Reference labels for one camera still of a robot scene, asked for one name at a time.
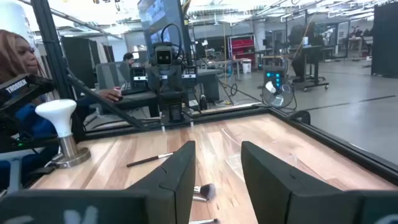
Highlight person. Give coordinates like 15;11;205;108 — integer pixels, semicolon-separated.
0;29;124;191
119;52;135;84
289;21;318;84

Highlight white building column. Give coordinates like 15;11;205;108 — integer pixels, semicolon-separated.
0;0;35;47

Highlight round-head makeup brush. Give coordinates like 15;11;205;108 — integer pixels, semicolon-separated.
192;183;217;203

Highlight black room partition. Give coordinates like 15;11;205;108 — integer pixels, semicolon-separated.
60;36;115;90
371;2;398;78

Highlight black diagonal frame brace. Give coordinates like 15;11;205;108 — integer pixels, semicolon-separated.
66;70;147;130

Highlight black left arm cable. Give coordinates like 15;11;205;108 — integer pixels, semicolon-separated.
160;22;185;60

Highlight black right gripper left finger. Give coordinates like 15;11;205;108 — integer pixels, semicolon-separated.
126;140;197;224

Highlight clear acrylic brush organizer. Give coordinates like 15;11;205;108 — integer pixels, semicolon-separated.
221;126;298;182

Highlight white-handled steel tamper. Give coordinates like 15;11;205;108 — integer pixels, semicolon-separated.
34;98;92;169

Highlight black keyboard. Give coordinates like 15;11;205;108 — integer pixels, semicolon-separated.
120;86;150;96

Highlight black standing desk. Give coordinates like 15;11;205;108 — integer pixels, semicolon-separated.
287;44;330;93

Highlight large black monitor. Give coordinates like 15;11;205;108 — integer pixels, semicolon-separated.
137;0;188;62

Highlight black arched handle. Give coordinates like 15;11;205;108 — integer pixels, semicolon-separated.
288;110;312;126

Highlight grey office chair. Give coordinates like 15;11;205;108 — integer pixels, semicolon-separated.
95;61;125;91

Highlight grey floor fan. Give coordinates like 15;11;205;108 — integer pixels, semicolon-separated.
261;79;295;110

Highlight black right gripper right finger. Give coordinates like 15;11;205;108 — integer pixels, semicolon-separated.
241;141;362;224

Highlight slanted-tip black makeup brush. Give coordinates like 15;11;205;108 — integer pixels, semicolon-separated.
126;152;174;168

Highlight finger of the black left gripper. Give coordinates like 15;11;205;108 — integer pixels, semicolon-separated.
130;66;149;91
182;65;199;89

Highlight red bin shelf rack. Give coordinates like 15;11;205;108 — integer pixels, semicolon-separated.
228;33;256;68

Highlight black unit blue lights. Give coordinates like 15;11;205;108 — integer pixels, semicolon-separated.
263;68;285;91

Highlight black frame post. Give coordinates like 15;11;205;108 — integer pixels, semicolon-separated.
30;0;86;142

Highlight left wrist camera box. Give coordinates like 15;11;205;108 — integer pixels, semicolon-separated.
154;45;174;67

